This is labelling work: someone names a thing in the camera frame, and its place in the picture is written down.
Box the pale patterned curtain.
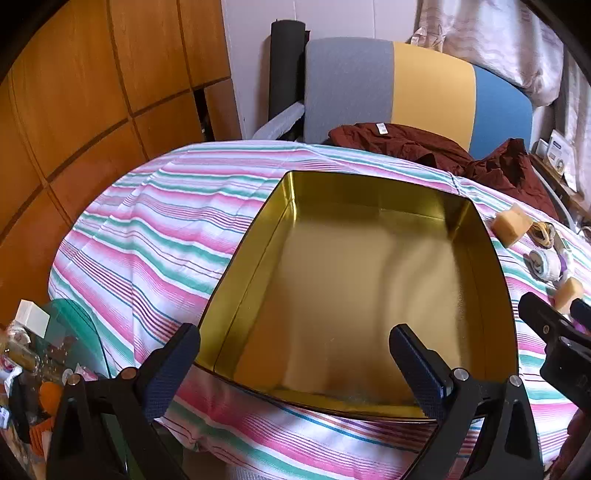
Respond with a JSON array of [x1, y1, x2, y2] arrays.
[[406, 0, 591, 185]]

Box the dark red garment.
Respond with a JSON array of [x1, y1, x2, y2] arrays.
[[328, 122, 561, 222]]

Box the yellow brown bundle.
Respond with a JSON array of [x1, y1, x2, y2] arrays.
[[531, 220, 557, 245]]

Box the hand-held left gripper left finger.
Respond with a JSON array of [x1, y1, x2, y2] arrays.
[[46, 323, 201, 480]]

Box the green glass table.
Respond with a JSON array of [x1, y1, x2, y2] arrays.
[[44, 299, 121, 384]]

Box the wooden shelf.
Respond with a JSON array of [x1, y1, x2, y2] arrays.
[[531, 152, 591, 217]]

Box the orange cup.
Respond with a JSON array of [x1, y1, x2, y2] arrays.
[[28, 382, 63, 457]]

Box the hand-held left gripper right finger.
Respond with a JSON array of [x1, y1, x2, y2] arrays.
[[389, 324, 546, 480]]

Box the black rolled mat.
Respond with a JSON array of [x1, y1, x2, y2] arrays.
[[269, 19, 311, 139]]

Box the yellow sponge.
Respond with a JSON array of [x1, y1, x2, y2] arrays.
[[491, 203, 534, 247], [553, 275, 585, 315]]

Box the white box with blue label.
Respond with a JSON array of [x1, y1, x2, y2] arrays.
[[545, 130, 575, 174]]

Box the striped pink green blanket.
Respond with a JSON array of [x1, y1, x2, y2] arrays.
[[48, 141, 591, 480]]

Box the white rolled socks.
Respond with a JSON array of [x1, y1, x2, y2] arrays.
[[529, 249, 561, 282]]

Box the grey yellow blue chair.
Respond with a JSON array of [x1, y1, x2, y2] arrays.
[[252, 37, 534, 160]]

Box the gold metal tin box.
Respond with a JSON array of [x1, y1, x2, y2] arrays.
[[193, 171, 519, 422]]

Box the wooden wardrobe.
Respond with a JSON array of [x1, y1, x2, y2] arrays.
[[0, 0, 241, 324]]

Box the small white box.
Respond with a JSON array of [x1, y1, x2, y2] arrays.
[[14, 300, 51, 337]]

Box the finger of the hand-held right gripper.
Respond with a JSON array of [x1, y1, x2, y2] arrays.
[[570, 299, 591, 330], [518, 293, 591, 416]]

